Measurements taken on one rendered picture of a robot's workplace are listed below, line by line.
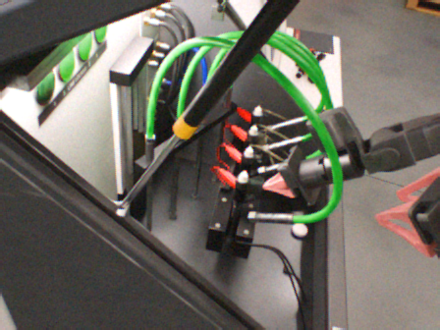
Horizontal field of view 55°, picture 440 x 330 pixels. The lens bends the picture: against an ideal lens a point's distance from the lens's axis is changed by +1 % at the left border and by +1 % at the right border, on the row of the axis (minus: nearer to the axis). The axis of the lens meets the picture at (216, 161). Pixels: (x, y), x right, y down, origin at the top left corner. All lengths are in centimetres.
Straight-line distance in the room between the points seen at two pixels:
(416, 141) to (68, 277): 55
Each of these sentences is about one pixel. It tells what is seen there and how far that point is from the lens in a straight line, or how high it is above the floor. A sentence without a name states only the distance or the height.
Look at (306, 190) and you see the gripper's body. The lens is 80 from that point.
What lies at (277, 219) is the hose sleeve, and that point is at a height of 114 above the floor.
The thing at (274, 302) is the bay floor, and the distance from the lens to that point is 102.
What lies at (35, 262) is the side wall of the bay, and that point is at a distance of 61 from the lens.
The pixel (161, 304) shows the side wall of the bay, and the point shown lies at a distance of 59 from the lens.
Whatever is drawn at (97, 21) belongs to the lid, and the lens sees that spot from 30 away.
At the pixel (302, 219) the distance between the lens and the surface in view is 72.
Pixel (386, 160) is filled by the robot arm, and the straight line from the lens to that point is 72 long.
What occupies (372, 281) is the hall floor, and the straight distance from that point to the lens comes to 223.
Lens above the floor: 170
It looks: 43 degrees down
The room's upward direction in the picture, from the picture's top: 9 degrees clockwise
